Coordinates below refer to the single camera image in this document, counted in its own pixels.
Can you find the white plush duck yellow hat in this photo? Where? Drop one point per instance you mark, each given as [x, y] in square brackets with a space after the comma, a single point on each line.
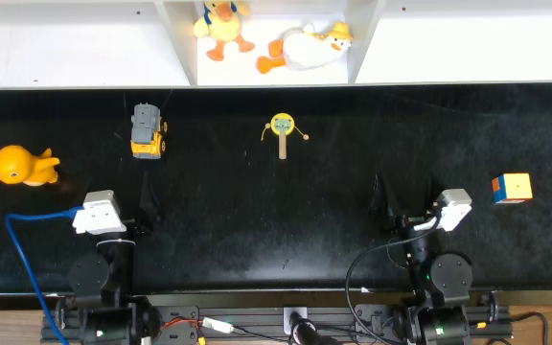
[309, 50]

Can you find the yellow rubber duck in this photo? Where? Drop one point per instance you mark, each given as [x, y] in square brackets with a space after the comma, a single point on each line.
[15, 165]

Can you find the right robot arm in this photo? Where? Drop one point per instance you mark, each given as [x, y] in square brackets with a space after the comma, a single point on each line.
[451, 275]

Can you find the white shelf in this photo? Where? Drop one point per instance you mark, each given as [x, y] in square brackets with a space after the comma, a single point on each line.
[113, 48]

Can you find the grey and yellow toy truck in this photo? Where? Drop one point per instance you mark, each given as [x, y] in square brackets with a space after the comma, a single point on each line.
[144, 124]

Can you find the mounting rail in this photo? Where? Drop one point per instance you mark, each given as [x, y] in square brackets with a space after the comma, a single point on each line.
[266, 326]

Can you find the yellow wooden rattle drum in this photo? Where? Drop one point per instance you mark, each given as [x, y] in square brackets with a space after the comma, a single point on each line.
[282, 125]

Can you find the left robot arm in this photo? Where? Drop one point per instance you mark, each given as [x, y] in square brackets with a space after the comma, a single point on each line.
[89, 275]

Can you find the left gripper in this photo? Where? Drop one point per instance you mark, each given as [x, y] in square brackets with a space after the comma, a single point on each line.
[137, 227]

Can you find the many-coloured puzzle cube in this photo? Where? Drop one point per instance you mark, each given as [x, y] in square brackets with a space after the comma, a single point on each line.
[515, 187]

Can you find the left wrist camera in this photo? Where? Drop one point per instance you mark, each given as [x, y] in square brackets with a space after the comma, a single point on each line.
[98, 215]

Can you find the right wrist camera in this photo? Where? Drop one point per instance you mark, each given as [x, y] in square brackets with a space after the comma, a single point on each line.
[453, 206]

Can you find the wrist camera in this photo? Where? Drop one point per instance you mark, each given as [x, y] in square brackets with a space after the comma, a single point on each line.
[98, 215]
[453, 206]

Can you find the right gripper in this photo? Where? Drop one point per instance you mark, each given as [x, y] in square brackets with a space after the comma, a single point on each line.
[407, 224]

